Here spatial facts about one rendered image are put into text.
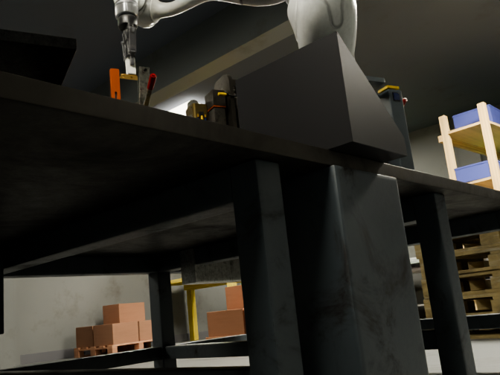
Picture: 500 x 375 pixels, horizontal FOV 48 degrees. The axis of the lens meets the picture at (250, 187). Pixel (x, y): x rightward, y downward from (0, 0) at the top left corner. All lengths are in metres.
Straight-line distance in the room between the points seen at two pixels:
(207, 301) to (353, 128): 8.71
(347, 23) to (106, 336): 6.49
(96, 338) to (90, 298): 0.98
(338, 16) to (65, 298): 7.23
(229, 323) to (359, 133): 4.98
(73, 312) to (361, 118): 7.31
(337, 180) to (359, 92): 0.23
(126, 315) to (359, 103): 7.07
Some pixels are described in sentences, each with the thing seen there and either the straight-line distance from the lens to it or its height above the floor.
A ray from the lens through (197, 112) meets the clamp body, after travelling 1.97.
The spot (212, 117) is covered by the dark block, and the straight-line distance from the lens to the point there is 1.99.
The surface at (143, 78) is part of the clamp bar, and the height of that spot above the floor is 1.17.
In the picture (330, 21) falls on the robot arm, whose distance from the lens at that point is 1.51.
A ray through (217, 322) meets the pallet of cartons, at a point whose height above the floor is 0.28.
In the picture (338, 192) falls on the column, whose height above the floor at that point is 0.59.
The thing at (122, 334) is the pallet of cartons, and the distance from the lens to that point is 7.66.
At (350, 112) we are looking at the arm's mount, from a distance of 1.34.
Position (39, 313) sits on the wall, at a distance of 8.17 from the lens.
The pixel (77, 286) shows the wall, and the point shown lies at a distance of 8.46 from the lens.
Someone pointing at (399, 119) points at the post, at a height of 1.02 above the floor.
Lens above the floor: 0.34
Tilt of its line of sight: 13 degrees up
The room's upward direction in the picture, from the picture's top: 6 degrees counter-clockwise
